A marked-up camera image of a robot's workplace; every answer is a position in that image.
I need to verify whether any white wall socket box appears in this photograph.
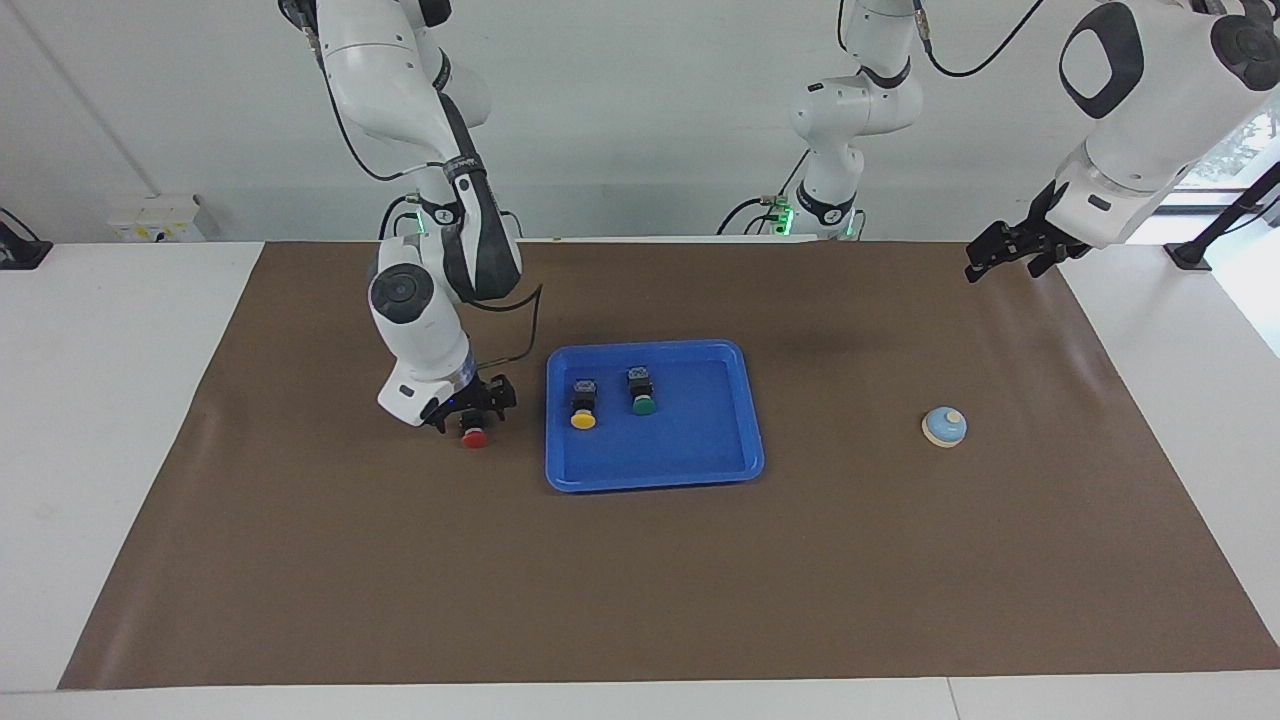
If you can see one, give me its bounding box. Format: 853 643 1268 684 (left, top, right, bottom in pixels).
108 195 208 243

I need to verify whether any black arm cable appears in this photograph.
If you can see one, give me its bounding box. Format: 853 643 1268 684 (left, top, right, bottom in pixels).
912 0 1046 79
465 285 544 369

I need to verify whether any light blue call bell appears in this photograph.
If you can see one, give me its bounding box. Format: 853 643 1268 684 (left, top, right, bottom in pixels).
921 406 969 449

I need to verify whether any black base cable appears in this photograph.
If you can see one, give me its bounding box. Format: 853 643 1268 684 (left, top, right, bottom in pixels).
716 150 811 236
380 193 426 241

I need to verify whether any blue plastic tray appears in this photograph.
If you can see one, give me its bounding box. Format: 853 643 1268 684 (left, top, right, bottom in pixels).
545 339 766 494

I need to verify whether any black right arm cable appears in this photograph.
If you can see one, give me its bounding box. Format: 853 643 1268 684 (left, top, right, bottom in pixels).
465 285 544 369

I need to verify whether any black right base cable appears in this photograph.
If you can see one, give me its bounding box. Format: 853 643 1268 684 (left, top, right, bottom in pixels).
380 193 426 241

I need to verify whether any window with white frame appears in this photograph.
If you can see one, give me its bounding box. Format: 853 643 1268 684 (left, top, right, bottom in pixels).
1180 95 1280 216

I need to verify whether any small black stand base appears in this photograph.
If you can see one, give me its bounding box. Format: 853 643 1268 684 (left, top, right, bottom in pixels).
0 207 53 271

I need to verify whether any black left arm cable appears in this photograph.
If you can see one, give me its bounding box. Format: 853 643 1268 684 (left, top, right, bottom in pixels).
912 0 1046 79

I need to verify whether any black left base cable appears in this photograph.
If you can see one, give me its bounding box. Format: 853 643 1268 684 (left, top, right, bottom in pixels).
716 150 811 236

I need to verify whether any black stand with angled pole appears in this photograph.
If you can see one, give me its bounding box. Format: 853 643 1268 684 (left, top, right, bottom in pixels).
1163 160 1280 272

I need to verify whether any brown table mat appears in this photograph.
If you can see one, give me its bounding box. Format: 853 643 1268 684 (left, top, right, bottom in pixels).
58 240 1280 691

